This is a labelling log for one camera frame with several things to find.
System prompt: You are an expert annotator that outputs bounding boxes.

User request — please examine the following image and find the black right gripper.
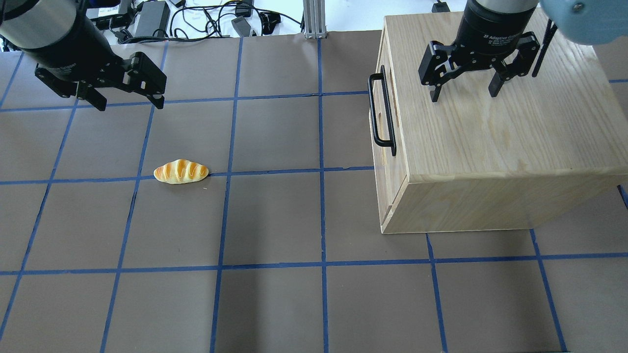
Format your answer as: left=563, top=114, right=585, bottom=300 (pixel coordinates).
left=418, top=0, right=540, bottom=102

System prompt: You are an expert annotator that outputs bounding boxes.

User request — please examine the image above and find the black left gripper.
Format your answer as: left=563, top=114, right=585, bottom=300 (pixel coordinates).
left=1, top=0, right=167, bottom=111

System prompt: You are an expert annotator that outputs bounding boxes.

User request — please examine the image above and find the black drawer handle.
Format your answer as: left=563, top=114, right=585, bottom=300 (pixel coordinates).
left=368, top=65, right=397, bottom=157

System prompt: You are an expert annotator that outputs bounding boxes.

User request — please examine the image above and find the wooden drawer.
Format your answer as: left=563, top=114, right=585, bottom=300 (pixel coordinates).
left=368, top=29, right=407, bottom=228

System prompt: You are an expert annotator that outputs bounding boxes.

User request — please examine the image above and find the right robot arm blue joint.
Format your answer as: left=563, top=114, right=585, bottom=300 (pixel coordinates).
left=540, top=0, right=628, bottom=45

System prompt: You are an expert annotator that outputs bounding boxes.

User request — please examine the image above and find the wooden drawer cabinet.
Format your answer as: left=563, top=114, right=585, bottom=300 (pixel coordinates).
left=380, top=12, right=628, bottom=234

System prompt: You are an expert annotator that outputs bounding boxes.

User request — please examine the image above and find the black power adapter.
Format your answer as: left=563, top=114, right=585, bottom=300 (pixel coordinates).
left=134, top=0, right=170, bottom=38

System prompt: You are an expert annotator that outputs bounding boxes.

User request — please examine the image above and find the toy bread loaf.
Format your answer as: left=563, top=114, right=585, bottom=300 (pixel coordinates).
left=153, top=159, right=210, bottom=185

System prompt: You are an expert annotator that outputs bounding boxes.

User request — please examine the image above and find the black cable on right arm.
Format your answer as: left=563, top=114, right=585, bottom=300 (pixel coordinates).
left=532, top=19, right=558, bottom=78

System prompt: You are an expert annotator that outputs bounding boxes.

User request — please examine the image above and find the black cable bundle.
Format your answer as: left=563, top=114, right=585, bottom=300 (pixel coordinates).
left=88, top=0, right=305, bottom=45

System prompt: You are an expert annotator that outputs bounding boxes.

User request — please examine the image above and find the aluminium profile post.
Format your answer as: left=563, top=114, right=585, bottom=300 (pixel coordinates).
left=303, top=0, right=328, bottom=39

